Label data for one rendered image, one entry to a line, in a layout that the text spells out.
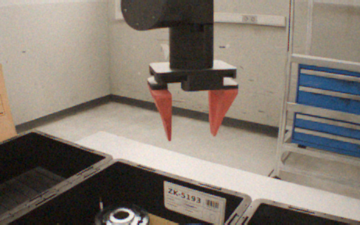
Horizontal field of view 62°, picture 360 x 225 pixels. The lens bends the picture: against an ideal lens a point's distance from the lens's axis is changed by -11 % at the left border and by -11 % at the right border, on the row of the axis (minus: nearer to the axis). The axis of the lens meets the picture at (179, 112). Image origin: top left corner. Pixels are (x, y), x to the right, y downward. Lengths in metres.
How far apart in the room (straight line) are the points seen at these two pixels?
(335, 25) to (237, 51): 1.01
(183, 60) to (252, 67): 2.89
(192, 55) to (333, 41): 2.69
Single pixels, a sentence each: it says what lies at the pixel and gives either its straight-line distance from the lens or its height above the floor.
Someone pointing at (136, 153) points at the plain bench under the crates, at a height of 0.70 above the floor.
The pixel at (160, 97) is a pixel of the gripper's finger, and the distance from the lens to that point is 0.40.
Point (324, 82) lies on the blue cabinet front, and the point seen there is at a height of 0.78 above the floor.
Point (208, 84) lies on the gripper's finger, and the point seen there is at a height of 1.14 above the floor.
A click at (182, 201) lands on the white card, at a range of 0.62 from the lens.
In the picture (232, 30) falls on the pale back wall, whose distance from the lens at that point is 3.33.
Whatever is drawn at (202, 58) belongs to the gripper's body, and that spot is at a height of 1.17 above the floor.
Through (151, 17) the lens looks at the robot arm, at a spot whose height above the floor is 1.22.
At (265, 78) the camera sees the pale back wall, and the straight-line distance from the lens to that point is 3.26.
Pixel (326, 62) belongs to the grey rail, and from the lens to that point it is 2.19.
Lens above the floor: 1.23
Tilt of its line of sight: 18 degrees down
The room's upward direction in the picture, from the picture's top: straight up
